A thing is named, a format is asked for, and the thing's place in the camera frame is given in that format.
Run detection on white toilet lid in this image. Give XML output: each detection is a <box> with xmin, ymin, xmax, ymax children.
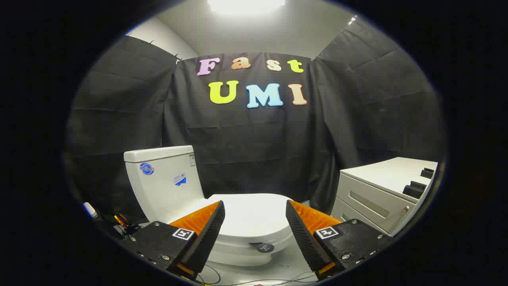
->
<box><xmin>190</xmin><ymin>193</ymin><xmax>295</xmax><ymax>254</ymax></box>

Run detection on white drawer cabinet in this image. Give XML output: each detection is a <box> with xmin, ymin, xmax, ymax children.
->
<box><xmin>330</xmin><ymin>157</ymin><xmax>439</xmax><ymax>238</ymax></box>

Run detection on black floor cable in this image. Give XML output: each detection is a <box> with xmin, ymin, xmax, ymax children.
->
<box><xmin>196</xmin><ymin>263</ymin><xmax>318</xmax><ymax>286</ymax></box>

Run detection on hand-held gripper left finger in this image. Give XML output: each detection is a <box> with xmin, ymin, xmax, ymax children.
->
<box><xmin>119</xmin><ymin>200</ymin><xmax>226</xmax><ymax>280</ymax></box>

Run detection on white ceramic toilet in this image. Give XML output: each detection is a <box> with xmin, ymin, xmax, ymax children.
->
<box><xmin>124</xmin><ymin>145</ymin><xmax>295</xmax><ymax>267</ymax></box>

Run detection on orange and black tool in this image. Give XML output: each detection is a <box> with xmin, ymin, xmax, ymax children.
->
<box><xmin>113</xmin><ymin>213</ymin><xmax>140</xmax><ymax>236</ymax></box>

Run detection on large black block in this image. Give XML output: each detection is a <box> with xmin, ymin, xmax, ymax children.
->
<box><xmin>402</xmin><ymin>181</ymin><xmax>427</xmax><ymax>199</ymax></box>

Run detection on black backdrop cloth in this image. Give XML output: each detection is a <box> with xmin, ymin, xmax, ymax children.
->
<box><xmin>65</xmin><ymin>18</ymin><xmax>447</xmax><ymax>235</ymax></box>

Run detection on ceiling light panel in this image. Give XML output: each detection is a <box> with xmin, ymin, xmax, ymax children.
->
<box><xmin>206</xmin><ymin>0</ymin><xmax>285</xmax><ymax>15</ymax></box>

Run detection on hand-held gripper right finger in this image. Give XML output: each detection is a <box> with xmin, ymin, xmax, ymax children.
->
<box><xmin>286</xmin><ymin>200</ymin><xmax>393</xmax><ymax>280</ymax></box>

